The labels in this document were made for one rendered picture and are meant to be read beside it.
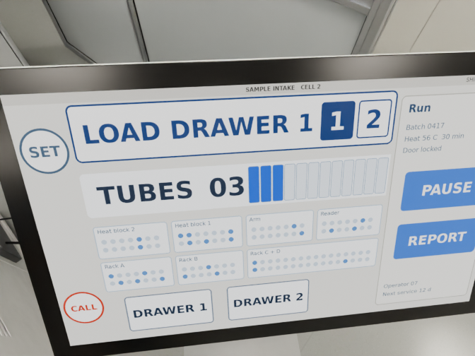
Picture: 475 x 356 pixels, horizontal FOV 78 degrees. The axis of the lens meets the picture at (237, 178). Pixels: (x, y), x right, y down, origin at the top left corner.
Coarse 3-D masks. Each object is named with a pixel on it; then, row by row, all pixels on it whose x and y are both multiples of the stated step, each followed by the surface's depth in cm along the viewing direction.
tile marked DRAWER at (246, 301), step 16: (240, 288) 33; (256, 288) 33; (272, 288) 33; (288, 288) 33; (304, 288) 33; (240, 304) 33; (256, 304) 33; (272, 304) 34; (288, 304) 34; (304, 304) 34
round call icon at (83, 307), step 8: (64, 296) 31; (72, 296) 31; (80, 296) 31; (88, 296) 31; (96, 296) 31; (64, 304) 31; (72, 304) 31; (80, 304) 31; (88, 304) 31; (96, 304) 31; (104, 304) 31; (64, 312) 31; (72, 312) 31; (80, 312) 31; (88, 312) 32; (96, 312) 32; (104, 312) 32; (72, 320) 32; (80, 320) 32; (88, 320) 32; (96, 320) 32; (104, 320) 32
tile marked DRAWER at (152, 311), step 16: (208, 288) 32; (128, 304) 32; (144, 304) 32; (160, 304) 32; (176, 304) 32; (192, 304) 33; (208, 304) 33; (128, 320) 32; (144, 320) 33; (160, 320) 33; (176, 320) 33; (192, 320) 33; (208, 320) 33
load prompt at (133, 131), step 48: (288, 96) 27; (336, 96) 27; (384, 96) 27; (96, 144) 26; (144, 144) 27; (192, 144) 27; (240, 144) 28; (288, 144) 28; (336, 144) 28; (384, 144) 29
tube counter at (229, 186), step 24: (216, 168) 28; (240, 168) 28; (264, 168) 28; (288, 168) 29; (312, 168) 29; (336, 168) 29; (360, 168) 30; (384, 168) 30; (216, 192) 29; (240, 192) 29; (264, 192) 29; (288, 192) 30; (312, 192) 30; (336, 192) 30; (360, 192) 30; (384, 192) 31
